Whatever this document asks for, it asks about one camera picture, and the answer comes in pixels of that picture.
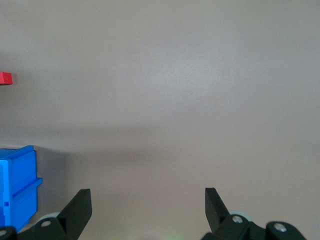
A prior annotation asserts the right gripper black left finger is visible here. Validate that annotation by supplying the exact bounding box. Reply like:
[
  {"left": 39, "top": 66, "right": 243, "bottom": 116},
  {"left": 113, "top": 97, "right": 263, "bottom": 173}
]
[{"left": 0, "top": 188, "right": 93, "bottom": 240}]

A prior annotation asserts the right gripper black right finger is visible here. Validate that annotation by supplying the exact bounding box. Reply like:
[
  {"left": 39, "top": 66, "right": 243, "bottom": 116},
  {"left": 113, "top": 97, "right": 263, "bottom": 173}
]
[{"left": 201, "top": 187, "right": 308, "bottom": 240}]

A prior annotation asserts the small red cube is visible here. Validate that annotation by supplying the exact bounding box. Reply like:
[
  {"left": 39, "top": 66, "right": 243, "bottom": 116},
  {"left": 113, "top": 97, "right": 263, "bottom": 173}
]
[{"left": 0, "top": 71, "right": 13, "bottom": 86}]

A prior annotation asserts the blue plastic storage bin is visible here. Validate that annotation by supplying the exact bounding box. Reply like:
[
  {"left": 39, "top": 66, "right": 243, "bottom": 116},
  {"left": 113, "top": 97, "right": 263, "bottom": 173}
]
[{"left": 0, "top": 145, "right": 43, "bottom": 233}]

